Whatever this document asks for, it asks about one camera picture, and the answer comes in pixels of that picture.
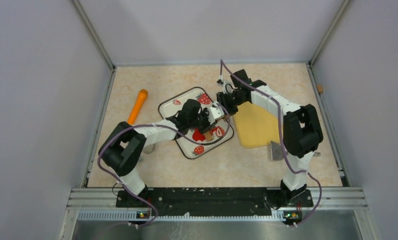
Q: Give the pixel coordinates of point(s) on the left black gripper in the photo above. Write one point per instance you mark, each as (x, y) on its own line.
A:
(209, 127)

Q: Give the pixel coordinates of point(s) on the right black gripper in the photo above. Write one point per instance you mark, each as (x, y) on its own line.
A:
(222, 97)

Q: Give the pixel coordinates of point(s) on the red dough disc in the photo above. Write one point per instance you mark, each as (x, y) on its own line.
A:
(199, 137)

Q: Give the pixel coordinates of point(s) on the wooden double-ended rolling pin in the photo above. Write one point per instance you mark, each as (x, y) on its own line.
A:
(209, 135)

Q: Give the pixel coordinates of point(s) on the strawberry print white tray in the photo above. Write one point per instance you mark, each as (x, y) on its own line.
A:
(193, 146)

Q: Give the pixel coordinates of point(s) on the metal ring cutter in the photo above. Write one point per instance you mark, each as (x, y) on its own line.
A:
(149, 149)

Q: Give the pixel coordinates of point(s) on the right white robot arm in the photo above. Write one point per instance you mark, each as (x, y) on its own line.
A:
(299, 127)

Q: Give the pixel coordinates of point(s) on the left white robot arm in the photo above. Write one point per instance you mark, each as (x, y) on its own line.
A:
(123, 147)

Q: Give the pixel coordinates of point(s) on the yellow plastic tray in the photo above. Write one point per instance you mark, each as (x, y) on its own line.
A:
(255, 126)

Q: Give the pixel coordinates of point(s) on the orange toy carrot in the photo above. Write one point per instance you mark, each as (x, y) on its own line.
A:
(140, 100)

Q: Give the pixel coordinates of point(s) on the small wooden peg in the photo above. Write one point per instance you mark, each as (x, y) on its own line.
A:
(319, 88)

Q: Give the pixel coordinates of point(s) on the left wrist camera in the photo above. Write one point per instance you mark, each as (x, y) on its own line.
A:
(216, 113)

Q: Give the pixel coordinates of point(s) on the metal spatula wooden handle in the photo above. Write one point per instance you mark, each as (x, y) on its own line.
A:
(277, 155)

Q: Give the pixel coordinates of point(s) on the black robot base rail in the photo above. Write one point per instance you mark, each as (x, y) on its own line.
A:
(215, 201)

